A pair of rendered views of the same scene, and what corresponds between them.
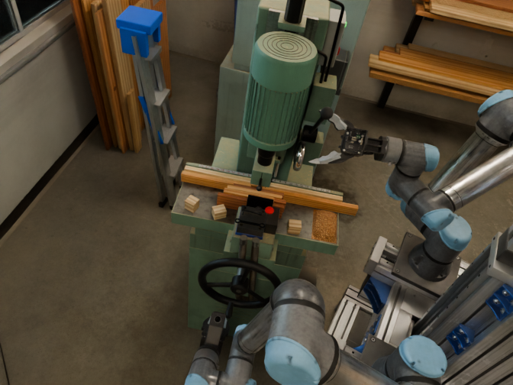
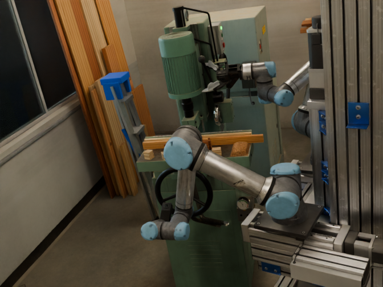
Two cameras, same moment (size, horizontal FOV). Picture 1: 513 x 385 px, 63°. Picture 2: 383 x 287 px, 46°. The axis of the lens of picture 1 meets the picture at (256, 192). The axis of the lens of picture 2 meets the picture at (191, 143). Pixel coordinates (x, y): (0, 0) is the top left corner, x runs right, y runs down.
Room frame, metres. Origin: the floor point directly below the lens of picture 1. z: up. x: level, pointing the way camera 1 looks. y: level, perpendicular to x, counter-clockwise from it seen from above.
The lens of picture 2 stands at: (-1.12, -0.60, 1.89)
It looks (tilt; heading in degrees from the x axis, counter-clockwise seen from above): 23 degrees down; 16
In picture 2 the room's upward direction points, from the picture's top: 10 degrees counter-clockwise
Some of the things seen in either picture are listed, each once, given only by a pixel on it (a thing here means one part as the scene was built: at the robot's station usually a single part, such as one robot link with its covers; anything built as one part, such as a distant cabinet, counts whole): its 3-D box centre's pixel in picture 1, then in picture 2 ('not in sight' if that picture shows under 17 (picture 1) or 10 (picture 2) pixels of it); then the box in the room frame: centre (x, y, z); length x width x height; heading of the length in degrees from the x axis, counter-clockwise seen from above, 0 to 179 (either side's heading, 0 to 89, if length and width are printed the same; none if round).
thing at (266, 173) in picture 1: (263, 166); (191, 122); (1.09, -0.01, 1.03); 0.14 x 0.07 x 0.09; 0
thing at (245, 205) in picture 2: not in sight; (243, 204); (0.85, -0.27, 0.65); 0.06 x 0.04 x 0.08; 90
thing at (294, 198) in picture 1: (269, 193); (201, 142); (1.07, -0.05, 0.92); 0.67 x 0.02 x 0.04; 90
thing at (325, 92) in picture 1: (320, 98); (219, 74); (1.28, -0.16, 1.23); 0.09 x 0.08 x 0.15; 0
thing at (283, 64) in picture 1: (277, 94); (180, 65); (1.07, -0.01, 1.35); 0.18 x 0.18 x 0.31
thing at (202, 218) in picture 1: (256, 221); (194, 159); (0.96, -0.02, 0.87); 0.61 x 0.30 x 0.06; 90
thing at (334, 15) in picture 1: (330, 38); (216, 38); (1.39, -0.15, 1.40); 0.10 x 0.06 x 0.16; 0
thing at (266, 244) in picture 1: (253, 232); not in sight; (0.87, -0.02, 0.92); 0.15 x 0.13 x 0.09; 90
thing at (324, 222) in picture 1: (325, 222); (239, 146); (0.98, -0.27, 0.92); 0.14 x 0.09 x 0.04; 0
